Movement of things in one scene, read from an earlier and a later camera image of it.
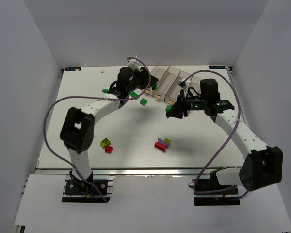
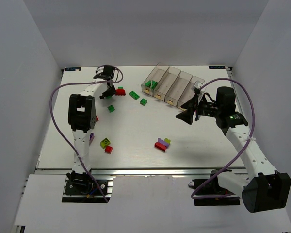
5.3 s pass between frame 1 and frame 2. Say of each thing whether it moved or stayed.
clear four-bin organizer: stayed
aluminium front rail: stayed
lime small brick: stayed
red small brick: stayed
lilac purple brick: stayed
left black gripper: moved
